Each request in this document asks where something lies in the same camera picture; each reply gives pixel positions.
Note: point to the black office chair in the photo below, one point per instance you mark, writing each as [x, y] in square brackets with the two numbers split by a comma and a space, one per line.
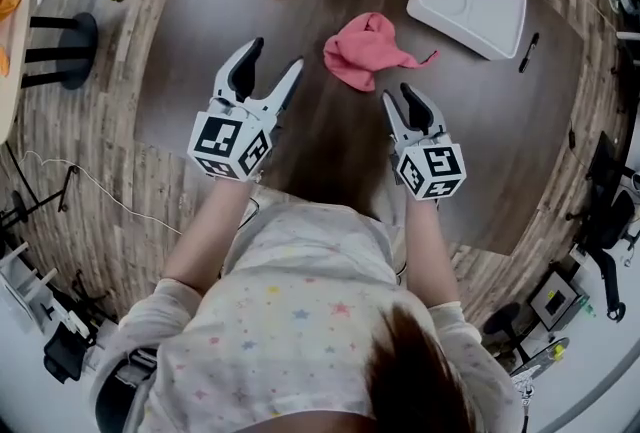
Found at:
[605, 221]
[65, 351]

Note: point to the skateboard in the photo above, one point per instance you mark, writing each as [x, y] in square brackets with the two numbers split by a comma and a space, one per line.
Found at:
[542, 361]

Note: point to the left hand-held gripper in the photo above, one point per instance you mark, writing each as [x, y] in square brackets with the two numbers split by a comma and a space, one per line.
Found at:
[220, 141]

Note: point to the black marker pen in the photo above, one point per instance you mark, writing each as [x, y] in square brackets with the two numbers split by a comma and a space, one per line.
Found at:
[529, 52]

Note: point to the grey box with black screen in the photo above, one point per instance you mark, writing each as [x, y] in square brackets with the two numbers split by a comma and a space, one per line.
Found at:
[555, 303]

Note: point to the person's left forearm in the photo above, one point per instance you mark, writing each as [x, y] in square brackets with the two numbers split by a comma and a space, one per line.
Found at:
[210, 236]

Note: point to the black round stand base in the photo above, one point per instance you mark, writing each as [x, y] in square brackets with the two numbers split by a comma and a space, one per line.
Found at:
[500, 321]

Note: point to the pink cloth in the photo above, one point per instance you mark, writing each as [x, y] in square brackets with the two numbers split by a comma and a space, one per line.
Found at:
[360, 46]

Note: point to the white wooden rack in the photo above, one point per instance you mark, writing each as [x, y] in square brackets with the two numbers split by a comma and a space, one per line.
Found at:
[30, 291]

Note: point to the pale table with black base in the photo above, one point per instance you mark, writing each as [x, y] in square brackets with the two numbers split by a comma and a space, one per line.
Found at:
[12, 71]

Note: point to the person's star print shirt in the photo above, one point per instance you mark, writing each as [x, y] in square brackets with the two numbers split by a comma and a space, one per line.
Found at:
[280, 321]

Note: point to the orange cloth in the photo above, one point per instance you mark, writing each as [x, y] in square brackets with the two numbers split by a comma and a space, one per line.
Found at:
[10, 3]

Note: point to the black waist pack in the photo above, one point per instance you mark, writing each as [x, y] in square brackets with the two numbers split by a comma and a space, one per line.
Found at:
[112, 396]

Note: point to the person's right forearm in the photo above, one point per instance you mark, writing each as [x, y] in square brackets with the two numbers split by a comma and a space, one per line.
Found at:
[430, 251]

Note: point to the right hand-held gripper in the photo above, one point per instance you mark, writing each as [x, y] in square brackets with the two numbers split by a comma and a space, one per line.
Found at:
[432, 168]

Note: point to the black floor stand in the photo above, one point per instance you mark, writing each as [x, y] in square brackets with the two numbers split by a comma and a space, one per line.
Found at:
[67, 186]

